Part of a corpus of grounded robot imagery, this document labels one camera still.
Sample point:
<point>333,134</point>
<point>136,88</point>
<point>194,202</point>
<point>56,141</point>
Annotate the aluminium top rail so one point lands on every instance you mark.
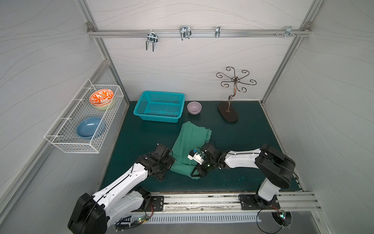
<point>196,33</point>

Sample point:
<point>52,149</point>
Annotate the orange patterned bowl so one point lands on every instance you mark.
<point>101,97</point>

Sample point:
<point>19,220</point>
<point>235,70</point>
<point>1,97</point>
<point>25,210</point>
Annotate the white wire wall basket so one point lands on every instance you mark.
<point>62,134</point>

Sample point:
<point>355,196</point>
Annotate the black mounting plate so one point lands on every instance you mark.
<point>156,204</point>
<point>255,202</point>

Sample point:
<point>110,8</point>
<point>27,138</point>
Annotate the dark green table mat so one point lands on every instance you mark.
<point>137,137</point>

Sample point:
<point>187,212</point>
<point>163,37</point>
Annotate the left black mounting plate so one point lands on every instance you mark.
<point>156,204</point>

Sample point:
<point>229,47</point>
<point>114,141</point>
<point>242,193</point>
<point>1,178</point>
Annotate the dark metal jewelry stand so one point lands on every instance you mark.
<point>225,107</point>

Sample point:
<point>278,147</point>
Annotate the metal hook right end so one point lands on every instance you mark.
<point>288,33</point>

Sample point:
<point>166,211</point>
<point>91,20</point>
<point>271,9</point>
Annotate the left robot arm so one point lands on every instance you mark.
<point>93,214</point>

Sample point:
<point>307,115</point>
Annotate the small pink bowl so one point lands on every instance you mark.
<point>194,107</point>

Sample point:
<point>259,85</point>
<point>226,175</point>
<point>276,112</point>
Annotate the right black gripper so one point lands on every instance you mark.
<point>198,166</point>

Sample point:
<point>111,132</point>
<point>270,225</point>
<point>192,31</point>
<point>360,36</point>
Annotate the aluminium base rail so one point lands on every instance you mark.
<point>203,202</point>

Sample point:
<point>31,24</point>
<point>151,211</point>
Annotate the blue bowl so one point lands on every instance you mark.
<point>90,128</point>

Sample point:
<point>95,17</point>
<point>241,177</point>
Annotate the teal plastic basket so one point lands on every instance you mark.
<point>160,106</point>

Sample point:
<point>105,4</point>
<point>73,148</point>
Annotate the small metal hook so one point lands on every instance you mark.
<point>217,31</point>

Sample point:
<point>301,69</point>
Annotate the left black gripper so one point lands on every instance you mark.
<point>168,159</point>

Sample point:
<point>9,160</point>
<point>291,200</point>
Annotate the white vent grille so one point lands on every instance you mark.
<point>209,218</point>

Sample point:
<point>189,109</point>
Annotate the metal loop hook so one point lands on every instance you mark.
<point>185,32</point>

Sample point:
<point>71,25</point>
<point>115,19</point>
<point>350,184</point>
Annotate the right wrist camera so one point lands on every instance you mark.
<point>195,156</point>

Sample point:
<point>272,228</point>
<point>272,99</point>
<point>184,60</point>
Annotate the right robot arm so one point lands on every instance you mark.
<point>277,167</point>

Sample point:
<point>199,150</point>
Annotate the metal double hook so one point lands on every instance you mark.
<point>152,39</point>

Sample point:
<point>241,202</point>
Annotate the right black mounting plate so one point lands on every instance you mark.
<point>255,202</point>

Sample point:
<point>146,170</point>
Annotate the green long pants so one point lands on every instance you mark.
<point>190,137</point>

